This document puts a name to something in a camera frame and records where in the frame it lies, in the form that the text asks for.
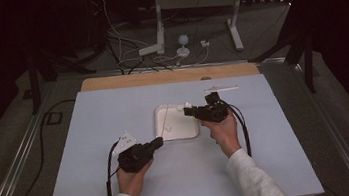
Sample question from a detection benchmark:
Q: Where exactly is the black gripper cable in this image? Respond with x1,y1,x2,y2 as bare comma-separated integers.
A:
225,99,253,160
99,140,127,196

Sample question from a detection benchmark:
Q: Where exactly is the white plug adapter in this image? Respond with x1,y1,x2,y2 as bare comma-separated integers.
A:
199,38,212,49

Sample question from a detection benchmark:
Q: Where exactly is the person's right hand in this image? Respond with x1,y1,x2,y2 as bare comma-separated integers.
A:
199,111,243,162

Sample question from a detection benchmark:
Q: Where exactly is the black stand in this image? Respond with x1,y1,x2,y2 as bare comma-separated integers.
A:
22,33,102,117
240,0,322,102

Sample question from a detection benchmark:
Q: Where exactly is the wooden table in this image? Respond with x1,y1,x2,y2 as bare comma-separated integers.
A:
79,56,261,97

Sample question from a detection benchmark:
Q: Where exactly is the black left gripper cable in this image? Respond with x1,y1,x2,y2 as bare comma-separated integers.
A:
99,140,127,196

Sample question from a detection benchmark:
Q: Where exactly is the white power strip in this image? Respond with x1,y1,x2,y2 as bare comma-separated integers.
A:
137,43,165,58

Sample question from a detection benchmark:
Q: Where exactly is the white cable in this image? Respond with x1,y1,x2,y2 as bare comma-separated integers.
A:
95,0,162,74

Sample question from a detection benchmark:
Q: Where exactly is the white round camera on base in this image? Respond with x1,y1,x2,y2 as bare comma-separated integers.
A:
174,33,193,59

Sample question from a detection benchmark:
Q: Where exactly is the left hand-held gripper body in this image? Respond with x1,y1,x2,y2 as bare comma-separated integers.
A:
108,128,159,177

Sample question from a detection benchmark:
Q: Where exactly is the white square tray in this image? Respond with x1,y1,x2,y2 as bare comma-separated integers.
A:
150,99,203,145

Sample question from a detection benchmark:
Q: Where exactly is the black square floor plate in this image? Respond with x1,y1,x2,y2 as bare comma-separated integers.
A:
43,110,65,127

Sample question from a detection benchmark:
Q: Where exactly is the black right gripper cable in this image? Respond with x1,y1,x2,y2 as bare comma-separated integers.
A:
225,99,253,160

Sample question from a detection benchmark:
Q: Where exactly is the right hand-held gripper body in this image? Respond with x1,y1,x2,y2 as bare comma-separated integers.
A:
193,99,232,126

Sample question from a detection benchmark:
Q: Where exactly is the light blue table mat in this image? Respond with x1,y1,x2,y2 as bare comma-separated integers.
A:
28,62,326,196

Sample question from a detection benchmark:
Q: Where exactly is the black floor cable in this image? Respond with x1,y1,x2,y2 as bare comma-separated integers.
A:
0,97,89,196

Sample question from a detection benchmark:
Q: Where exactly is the person's left hand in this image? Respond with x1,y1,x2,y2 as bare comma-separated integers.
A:
115,158,158,196

